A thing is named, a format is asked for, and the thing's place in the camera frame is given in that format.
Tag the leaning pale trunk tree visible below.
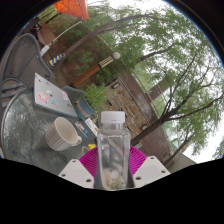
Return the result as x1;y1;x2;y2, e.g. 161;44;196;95
53;9;168;72

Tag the blue yellow striped post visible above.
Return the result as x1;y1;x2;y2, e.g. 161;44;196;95
48;52;66;67

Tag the globe-topped wooden lamp post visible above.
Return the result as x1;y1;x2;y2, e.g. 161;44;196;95
71;51;122;89

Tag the orange canopy tent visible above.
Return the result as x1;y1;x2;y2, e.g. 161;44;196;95
53;0;91;21

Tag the clear plastic bottle white cap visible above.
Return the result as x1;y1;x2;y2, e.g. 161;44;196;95
95;110;132;191

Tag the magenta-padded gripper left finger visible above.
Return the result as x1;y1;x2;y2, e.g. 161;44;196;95
58;146;100;190

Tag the dark forked trunk tree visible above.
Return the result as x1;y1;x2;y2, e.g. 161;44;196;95
129;6;224;148

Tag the potted green plant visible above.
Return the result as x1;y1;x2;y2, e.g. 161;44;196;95
75;83;110;121

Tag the white sticker sheet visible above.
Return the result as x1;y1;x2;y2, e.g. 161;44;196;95
74;120;90;139
84;117;100;137

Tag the silver laptop with stickers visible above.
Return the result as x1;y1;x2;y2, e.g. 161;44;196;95
33;72;79;119

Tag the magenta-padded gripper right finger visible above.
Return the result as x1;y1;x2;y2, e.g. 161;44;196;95
127;145;171;189

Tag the wooden bench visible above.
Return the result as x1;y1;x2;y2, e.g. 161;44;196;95
35;21;56;46

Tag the cream ribbed cup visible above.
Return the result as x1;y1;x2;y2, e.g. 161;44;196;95
44;116;83;152

